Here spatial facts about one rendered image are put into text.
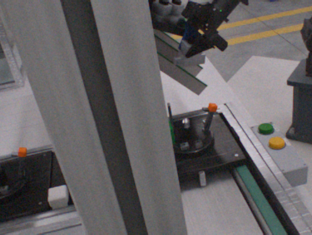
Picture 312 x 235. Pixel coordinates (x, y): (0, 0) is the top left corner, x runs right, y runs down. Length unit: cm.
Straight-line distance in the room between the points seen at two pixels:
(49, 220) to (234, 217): 43
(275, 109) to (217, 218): 57
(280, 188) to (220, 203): 14
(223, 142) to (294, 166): 19
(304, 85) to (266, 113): 27
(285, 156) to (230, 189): 16
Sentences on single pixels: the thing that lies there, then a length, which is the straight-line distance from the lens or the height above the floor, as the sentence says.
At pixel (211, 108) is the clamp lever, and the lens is 104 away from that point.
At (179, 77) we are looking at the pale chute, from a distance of 122.
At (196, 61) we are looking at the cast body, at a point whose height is 115.
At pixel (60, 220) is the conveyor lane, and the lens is 98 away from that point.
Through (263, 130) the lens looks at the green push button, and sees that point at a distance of 111.
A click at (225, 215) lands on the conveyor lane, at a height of 92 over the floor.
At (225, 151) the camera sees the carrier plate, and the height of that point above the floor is 97.
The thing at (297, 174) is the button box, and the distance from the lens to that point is 102.
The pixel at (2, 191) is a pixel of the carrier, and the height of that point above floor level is 100.
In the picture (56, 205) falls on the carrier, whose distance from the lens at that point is 101.
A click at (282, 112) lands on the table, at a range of 139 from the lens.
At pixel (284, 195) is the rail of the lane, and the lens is 95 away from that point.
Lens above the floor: 161
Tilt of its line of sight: 32 degrees down
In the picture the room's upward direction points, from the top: 10 degrees counter-clockwise
